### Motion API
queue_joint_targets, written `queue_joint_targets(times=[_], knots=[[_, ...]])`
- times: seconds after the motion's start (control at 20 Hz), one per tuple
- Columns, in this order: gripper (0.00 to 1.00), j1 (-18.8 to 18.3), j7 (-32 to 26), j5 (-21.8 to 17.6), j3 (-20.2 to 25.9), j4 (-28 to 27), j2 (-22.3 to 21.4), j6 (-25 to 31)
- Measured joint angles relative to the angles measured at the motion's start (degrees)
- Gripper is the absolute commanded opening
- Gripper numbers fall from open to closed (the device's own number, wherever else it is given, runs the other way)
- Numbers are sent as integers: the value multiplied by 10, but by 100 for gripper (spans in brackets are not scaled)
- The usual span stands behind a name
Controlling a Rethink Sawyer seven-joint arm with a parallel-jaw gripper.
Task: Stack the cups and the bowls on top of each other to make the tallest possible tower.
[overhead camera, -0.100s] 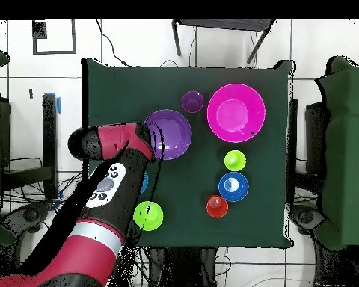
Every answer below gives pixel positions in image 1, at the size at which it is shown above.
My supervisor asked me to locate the large purple bowl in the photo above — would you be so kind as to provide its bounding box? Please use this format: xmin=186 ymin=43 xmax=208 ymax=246
xmin=143 ymin=108 xmax=193 ymax=161

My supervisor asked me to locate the lime green cup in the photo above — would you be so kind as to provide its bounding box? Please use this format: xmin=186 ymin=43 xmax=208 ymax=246
xmin=224 ymin=149 xmax=247 ymax=172

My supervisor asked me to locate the translucent blue straight-sided bowl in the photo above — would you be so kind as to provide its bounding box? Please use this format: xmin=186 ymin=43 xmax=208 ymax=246
xmin=139 ymin=171 xmax=150 ymax=195

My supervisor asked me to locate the purple cup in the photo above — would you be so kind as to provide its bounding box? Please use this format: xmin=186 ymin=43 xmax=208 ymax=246
xmin=181 ymin=90 xmax=205 ymax=114

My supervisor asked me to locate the orange cup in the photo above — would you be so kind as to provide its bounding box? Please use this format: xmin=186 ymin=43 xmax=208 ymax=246
xmin=206 ymin=194 xmax=230 ymax=219

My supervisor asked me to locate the green ribbed bowl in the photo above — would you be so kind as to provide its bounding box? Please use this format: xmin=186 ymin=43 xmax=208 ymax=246
xmin=132 ymin=200 xmax=165 ymax=232

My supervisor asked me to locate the dark blue ribbed bowl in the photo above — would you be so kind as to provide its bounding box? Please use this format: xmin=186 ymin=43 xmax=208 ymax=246
xmin=218 ymin=171 xmax=250 ymax=203

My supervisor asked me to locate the large pink bowl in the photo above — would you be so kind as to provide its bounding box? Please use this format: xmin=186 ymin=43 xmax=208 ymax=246
xmin=206 ymin=83 xmax=267 ymax=144

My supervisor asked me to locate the dark green tablecloth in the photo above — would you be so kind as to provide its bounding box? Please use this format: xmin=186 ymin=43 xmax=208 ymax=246
xmin=82 ymin=58 xmax=295 ymax=249

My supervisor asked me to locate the grey chair base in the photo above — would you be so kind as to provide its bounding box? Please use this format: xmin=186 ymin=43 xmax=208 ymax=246
xmin=289 ymin=204 xmax=327 ymax=235
xmin=1 ymin=202 xmax=52 ymax=234

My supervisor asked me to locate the black floor cable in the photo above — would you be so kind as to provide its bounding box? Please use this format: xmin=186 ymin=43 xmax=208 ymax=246
xmin=94 ymin=19 xmax=131 ymax=67

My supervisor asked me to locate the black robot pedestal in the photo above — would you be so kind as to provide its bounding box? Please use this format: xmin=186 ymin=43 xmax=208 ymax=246
xmin=147 ymin=247 xmax=218 ymax=287

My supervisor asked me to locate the black metal frame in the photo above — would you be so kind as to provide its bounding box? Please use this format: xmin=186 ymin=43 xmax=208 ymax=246
xmin=0 ymin=93 xmax=60 ymax=201
xmin=286 ymin=97 xmax=328 ymax=195

